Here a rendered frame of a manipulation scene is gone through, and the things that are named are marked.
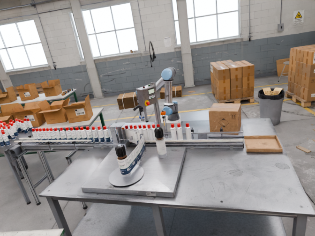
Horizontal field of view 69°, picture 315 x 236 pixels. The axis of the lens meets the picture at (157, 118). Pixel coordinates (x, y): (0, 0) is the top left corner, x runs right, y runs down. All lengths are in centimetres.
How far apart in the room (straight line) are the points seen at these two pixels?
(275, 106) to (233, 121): 218
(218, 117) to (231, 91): 328
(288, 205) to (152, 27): 667
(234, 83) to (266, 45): 275
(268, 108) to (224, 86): 145
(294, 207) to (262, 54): 675
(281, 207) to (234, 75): 425
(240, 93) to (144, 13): 386
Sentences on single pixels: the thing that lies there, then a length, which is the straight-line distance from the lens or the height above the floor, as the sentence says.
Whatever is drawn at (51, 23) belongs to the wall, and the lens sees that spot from 860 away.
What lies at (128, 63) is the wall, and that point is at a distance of 789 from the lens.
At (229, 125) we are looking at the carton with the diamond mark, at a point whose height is 96.
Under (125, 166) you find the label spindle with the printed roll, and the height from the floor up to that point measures 99.
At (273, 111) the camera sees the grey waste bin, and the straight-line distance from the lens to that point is 465.
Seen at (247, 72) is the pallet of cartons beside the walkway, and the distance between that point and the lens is 576.
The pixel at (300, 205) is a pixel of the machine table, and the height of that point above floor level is 83.
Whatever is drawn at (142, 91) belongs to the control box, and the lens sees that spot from 230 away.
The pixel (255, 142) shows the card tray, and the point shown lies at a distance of 248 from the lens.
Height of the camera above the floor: 204
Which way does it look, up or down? 22 degrees down
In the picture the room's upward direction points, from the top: 9 degrees counter-clockwise
